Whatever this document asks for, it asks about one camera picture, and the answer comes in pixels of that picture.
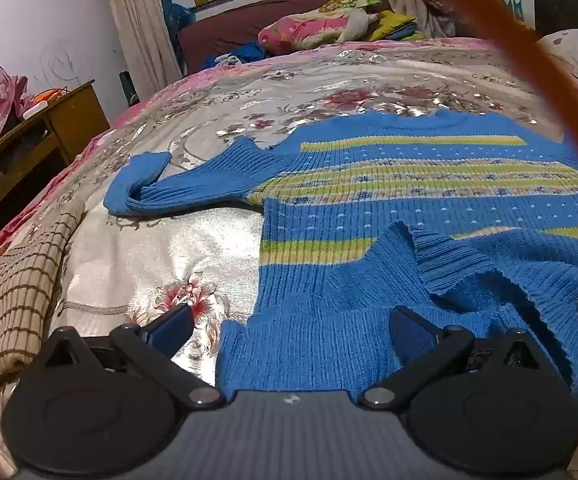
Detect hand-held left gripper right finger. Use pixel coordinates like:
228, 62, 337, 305
388, 306, 544, 409

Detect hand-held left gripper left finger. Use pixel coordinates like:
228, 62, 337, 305
44, 304, 226, 409

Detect blue striped knit sweater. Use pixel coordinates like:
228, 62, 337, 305
103, 110, 578, 411

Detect floral satin bedspread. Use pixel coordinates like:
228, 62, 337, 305
0, 35, 578, 480

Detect beige checked cloth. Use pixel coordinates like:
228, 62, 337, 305
0, 200, 86, 387

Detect wooden desk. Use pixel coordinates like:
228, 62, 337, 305
0, 81, 112, 256

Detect dark bottle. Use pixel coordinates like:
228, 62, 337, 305
120, 71, 138, 108

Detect orange item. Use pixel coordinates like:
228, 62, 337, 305
31, 87, 68, 107

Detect blue crumpled cloth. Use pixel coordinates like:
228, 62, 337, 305
204, 41, 270, 68

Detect maroon sofa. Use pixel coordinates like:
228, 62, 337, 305
178, 0, 384, 75

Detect yellow and blue folded cloths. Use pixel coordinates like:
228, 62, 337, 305
369, 9, 426, 42

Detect blue plastic bag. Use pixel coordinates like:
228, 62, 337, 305
161, 0, 197, 56

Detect beige curtain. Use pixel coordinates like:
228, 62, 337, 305
100, 0, 184, 92

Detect white plush toy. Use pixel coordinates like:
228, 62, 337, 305
341, 9, 380, 42

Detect orange strap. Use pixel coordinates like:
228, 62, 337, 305
399, 0, 578, 198

